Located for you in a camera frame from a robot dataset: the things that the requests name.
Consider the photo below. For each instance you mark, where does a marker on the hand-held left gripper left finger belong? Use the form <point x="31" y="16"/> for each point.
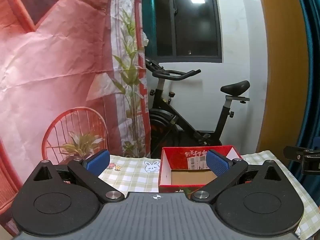
<point x="96" y="164"/>

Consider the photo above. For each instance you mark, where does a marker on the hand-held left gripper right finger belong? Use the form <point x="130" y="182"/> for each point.
<point x="218" y="165"/>

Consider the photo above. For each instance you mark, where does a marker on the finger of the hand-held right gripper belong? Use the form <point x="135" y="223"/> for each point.
<point x="293" y="153"/>

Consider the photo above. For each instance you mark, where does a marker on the red strawberry print cardboard box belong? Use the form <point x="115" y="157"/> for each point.
<point x="175" y="155"/>

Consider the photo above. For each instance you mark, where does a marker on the green checked cartoon tablecloth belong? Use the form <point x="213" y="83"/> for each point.
<point x="130" y="175"/>

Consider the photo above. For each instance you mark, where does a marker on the black exercise bike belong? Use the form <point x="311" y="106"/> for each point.
<point x="162" y="120"/>

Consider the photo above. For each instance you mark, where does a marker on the teal curtain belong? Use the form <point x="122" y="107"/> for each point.
<point x="316" y="80"/>
<point x="149" y="25"/>

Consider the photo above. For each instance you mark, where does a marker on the orange wooden door panel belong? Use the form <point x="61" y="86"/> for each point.
<point x="282" y="67"/>

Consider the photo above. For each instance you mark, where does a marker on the dark framed window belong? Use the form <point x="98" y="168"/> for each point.
<point x="195" y="30"/>

